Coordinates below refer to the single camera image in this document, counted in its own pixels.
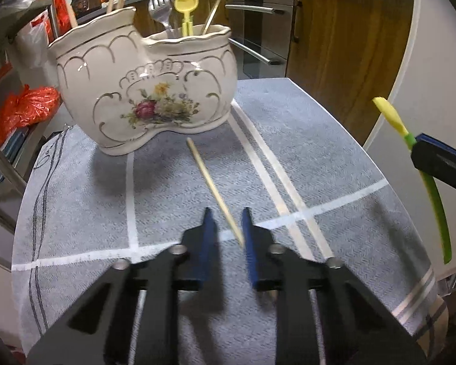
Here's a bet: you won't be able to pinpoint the dark rice cooker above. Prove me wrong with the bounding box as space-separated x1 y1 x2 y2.
71 0 102 18

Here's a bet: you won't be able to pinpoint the built-in oven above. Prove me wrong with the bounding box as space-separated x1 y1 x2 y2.
225 0 295 79

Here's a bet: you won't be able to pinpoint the wooden kitchen cabinets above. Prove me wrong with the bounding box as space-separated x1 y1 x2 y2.
75 0 415 145

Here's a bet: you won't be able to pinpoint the white ceramic double utensil holder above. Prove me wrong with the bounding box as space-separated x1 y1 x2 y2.
48 7 237 156

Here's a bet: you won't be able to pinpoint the red plastic bag lower shelf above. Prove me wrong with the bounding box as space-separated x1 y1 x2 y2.
0 85 60 147

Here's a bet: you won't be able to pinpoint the red plastic bag hanging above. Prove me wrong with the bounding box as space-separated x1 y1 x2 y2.
42 0 71 42

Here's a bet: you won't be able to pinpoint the metal shelf rack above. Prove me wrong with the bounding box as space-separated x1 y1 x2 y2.
0 0 77 232

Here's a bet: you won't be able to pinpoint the white plastic bag hanging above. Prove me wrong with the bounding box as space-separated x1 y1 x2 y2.
8 22 49 69

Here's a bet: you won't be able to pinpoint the grey woven table cloth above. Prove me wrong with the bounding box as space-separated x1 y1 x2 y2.
12 79 448 364

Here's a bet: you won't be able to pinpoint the green yellow tulip utensil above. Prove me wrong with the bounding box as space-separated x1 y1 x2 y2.
372 96 452 265

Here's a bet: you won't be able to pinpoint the silver fork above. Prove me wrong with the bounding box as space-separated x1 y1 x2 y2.
148 0 176 39

